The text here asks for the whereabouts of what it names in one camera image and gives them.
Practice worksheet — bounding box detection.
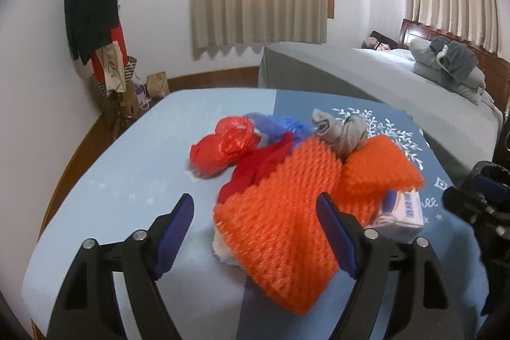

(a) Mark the orange foam net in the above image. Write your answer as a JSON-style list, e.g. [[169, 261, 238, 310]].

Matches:
[[214, 135, 425, 315]]

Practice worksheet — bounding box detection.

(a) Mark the red plastic bag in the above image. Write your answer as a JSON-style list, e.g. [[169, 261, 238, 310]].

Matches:
[[189, 117, 261, 177]]

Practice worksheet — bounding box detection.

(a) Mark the bed with grey sheet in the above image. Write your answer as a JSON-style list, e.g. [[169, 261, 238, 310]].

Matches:
[[259, 42, 503, 184]]

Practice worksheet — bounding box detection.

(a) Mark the white blue tissue pack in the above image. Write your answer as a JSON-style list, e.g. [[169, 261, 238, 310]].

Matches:
[[368, 190, 425, 242]]

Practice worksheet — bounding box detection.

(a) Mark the red wooden headboard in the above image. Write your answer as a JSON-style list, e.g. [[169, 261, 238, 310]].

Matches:
[[398, 19, 510, 116]]

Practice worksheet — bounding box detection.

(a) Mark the dark grey towel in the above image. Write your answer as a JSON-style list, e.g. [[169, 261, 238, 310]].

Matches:
[[430, 36, 479, 87]]

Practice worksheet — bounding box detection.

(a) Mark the folded grey quilt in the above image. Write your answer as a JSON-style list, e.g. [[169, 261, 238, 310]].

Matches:
[[409, 36, 486, 105]]

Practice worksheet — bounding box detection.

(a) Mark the white crumpled tissue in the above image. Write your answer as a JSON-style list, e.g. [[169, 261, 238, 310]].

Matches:
[[212, 229, 244, 269]]

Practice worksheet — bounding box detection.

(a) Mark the grey crumpled sock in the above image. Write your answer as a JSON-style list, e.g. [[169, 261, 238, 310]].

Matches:
[[311, 109, 368, 162]]

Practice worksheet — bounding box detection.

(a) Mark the blue tree-print tablecloth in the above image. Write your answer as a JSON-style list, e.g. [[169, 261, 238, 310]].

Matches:
[[22, 89, 488, 339]]

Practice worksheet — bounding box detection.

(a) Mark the black bag beside bed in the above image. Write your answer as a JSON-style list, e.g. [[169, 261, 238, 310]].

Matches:
[[361, 31, 398, 51]]

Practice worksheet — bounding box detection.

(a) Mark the red cloth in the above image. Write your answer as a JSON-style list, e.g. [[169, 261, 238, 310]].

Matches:
[[217, 132, 294, 204]]

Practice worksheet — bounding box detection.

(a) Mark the blue plastic bag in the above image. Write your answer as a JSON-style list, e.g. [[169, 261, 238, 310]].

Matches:
[[244, 112, 315, 147]]

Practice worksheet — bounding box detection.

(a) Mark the brown paper bag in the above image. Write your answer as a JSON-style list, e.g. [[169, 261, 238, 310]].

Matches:
[[146, 72, 170, 99]]

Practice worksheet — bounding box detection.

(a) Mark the striped bag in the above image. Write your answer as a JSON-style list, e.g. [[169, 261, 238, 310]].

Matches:
[[95, 56, 137, 98]]

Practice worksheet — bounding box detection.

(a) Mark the beige tote bag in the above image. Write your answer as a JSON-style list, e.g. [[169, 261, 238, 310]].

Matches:
[[95, 41, 126, 93]]

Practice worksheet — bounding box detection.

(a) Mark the red hanging garment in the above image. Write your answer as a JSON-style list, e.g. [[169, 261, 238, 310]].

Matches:
[[91, 23, 129, 83]]

